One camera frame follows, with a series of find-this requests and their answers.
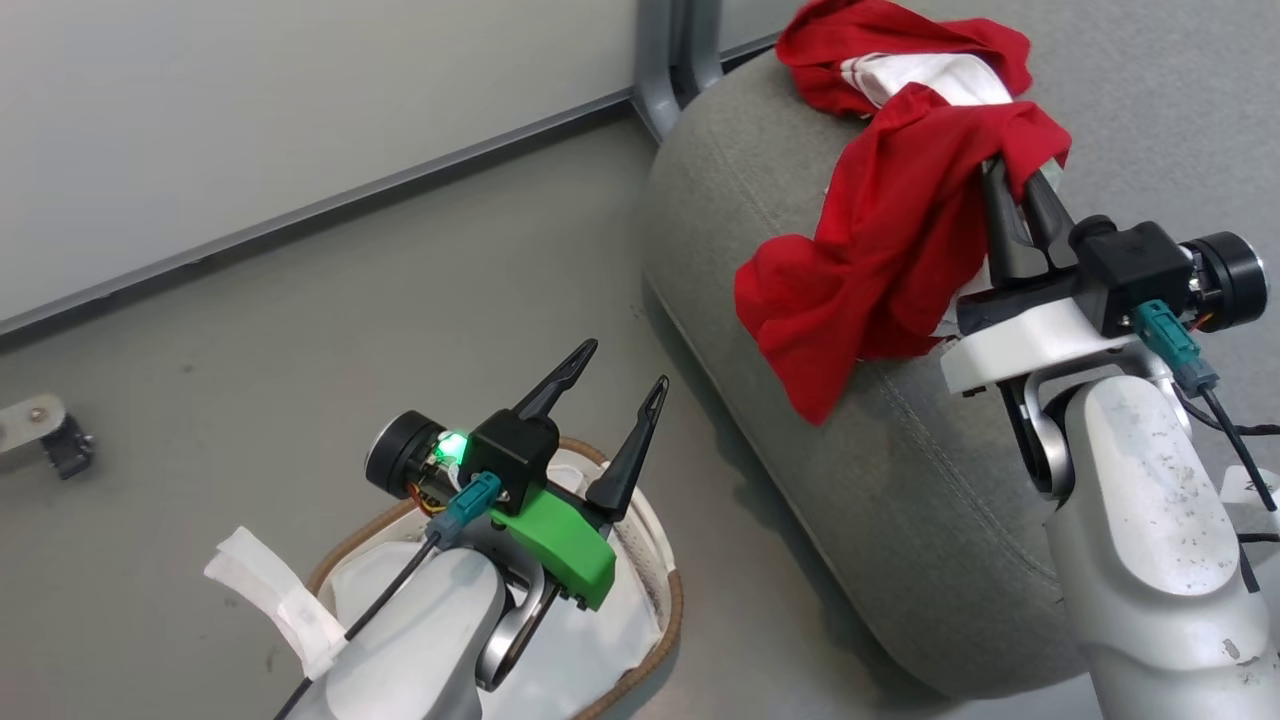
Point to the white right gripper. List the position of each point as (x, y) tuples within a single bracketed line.
[(1020, 340)]

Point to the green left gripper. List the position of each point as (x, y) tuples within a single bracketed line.
[(560, 545)]

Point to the red and white shirt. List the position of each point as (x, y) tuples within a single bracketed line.
[(900, 230)]

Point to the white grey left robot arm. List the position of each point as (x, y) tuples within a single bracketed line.
[(420, 640)]

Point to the white garment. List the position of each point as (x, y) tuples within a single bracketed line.
[(590, 660)]

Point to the grey fabric sofa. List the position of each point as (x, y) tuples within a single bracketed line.
[(900, 500)]

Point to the white laundry basket brown rim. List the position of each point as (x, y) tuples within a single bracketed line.
[(672, 600)]

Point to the black left gripper motor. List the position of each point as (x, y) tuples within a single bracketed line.
[(395, 455)]

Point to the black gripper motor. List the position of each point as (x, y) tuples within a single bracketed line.
[(1235, 280), (395, 455)]

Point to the black right gripper motor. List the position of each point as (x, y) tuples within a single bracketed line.
[(1235, 280)]

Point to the black caster wheel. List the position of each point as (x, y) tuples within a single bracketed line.
[(70, 450)]

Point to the grey tubular partition foot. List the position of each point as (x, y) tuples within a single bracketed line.
[(25, 420)]

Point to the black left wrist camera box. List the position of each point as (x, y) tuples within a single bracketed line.
[(515, 455)]

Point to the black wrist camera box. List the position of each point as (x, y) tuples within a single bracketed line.
[(515, 455), (1135, 270)]

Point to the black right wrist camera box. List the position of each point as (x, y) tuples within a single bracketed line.
[(1135, 270)]

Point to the grey partition bottom rail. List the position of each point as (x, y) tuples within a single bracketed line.
[(300, 215)]

